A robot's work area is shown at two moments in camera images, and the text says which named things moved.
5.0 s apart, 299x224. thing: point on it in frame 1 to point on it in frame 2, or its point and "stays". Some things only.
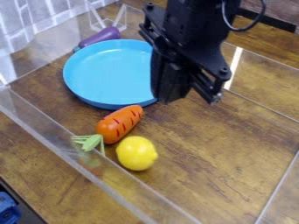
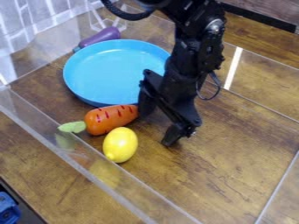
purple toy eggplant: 107,33 stays
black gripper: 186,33 to 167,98
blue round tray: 107,73 stays
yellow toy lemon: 137,153 to 121,144
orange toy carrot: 113,128 to 103,120
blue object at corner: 11,213 stays
